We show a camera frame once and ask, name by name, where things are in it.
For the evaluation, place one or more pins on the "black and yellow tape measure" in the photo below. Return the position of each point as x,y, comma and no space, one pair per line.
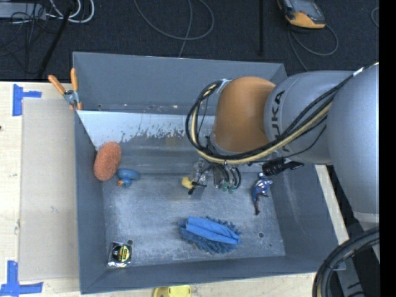
120,254

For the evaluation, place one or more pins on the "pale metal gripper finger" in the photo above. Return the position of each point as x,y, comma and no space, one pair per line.
196,171
199,193

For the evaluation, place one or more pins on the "yellow and black small toy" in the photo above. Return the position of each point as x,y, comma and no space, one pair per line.
186,182

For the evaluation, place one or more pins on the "grey metal bin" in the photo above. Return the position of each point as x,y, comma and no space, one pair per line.
154,203

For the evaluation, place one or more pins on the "blue toy action figure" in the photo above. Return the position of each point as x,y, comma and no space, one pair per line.
259,188

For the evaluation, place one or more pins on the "black cylinder on white bracket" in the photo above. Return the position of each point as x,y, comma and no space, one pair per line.
275,166

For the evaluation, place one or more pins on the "orange oval sponge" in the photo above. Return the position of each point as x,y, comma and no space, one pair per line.
106,162

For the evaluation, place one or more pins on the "blue toy duck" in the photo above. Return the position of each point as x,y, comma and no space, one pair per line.
127,175

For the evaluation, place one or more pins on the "blue microfibre duster cloth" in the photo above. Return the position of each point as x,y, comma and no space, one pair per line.
210,233

